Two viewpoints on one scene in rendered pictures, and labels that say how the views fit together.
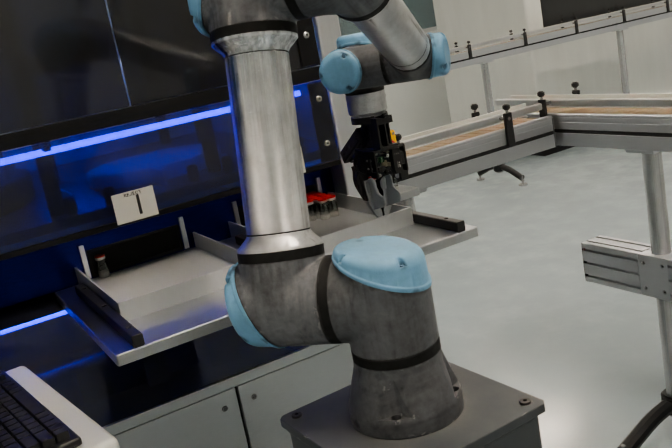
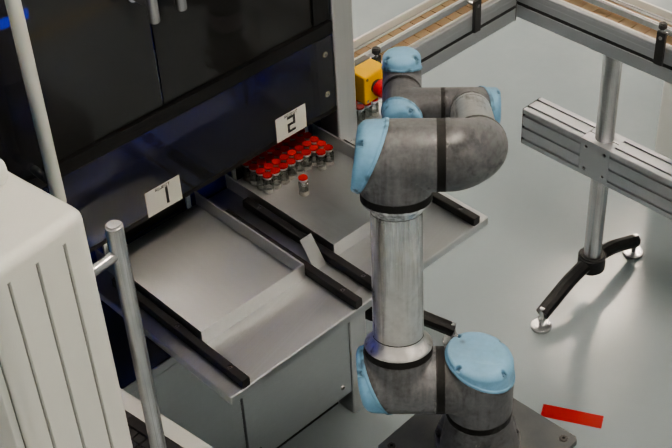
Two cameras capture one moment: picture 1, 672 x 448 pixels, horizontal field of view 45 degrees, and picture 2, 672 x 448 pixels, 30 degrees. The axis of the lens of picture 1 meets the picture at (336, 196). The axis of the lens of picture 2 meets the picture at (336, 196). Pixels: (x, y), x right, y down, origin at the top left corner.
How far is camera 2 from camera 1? 1.40 m
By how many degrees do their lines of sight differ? 29
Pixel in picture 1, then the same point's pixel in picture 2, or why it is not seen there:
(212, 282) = (269, 294)
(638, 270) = (579, 151)
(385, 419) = not seen: outside the picture
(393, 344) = (488, 422)
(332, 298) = (449, 395)
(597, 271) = (535, 139)
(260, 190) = (397, 317)
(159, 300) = (230, 320)
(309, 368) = not seen: hidden behind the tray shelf
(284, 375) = not seen: hidden behind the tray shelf
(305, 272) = (426, 372)
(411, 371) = (496, 435)
